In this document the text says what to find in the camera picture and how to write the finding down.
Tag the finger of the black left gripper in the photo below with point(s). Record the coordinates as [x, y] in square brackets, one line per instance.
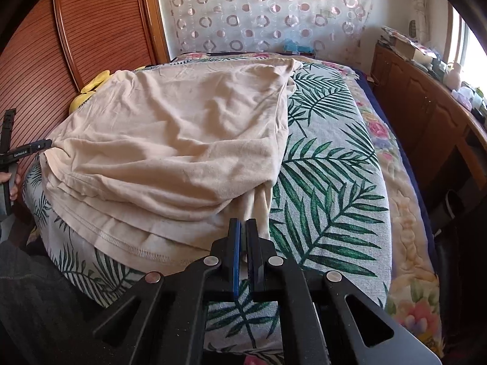
[31, 148]

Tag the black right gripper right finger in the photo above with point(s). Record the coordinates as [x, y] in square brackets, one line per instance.
[325, 318]

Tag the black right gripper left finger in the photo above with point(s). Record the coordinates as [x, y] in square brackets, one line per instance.
[161, 319]

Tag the beige t-shirt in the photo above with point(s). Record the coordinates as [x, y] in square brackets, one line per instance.
[154, 165]

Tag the person's left hand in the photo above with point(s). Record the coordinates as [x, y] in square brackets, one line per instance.
[13, 184]

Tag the yellow Pikachu plush toy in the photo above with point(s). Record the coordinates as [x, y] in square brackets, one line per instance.
[89, 90]

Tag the floral quilt bedspread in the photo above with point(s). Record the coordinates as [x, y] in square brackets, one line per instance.
[413, 295]

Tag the green palm leaf blanket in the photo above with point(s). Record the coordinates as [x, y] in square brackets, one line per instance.
[330, 209]

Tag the brown wooden low cabinet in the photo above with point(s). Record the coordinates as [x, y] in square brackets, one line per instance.
[444, 143]

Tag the sheer circle pattern curtain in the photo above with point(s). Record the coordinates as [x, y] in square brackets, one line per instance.
[332, 29]

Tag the white plastic bag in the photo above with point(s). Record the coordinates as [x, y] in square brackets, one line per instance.
[463, 96]

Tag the pink ceramic vase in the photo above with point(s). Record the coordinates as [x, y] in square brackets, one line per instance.
[452, 79]

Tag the blue tissue box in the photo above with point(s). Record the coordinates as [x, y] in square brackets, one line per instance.
[291, 47]

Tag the cardboard box on cabinet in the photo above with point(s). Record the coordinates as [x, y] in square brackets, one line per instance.
[415, 52]

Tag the small round desk fan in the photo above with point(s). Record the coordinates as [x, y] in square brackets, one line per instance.
[412, 30]

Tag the wood framed window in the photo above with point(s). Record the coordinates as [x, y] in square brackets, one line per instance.
[466, 51]

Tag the white side window curtain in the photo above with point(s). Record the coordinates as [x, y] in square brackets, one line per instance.
[421, 20]

